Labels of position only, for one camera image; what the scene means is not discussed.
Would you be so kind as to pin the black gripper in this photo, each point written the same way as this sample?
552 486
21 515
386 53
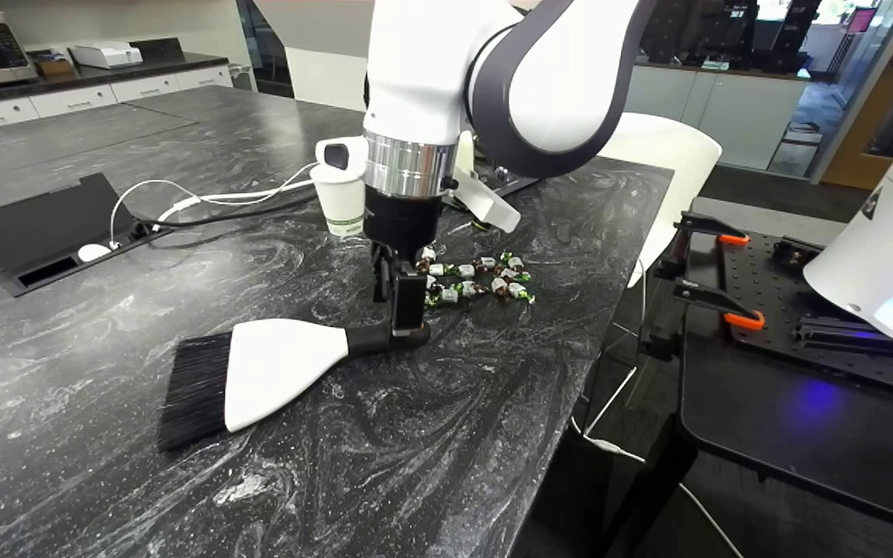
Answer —
400 221

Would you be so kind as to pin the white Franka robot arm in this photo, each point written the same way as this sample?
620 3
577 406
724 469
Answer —
426 62

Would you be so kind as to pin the green silver wrapped candy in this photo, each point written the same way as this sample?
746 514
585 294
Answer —
435 271
462 267
512 258
488 263
473 291
520 294
451 297
429 251
497 284

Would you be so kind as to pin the white paper cup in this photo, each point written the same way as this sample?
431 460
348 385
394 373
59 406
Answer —
342 203

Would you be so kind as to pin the white plastic chair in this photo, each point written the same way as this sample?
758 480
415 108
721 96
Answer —
673 165

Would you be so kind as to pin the white plug adapter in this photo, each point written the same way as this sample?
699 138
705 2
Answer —
93 251

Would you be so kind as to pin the orange black clamp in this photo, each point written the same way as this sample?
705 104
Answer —
746 320
729 240

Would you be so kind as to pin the white kitchen counter cabinets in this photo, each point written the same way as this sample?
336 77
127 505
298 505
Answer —
85 96

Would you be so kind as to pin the white countertop appliance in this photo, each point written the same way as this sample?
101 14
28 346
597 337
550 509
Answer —
108 53

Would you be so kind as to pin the black breadboard robot table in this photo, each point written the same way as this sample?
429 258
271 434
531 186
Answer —
829 392

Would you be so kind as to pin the wooden door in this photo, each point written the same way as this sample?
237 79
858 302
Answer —
882 104

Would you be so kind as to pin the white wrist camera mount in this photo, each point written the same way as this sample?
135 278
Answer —
488 203

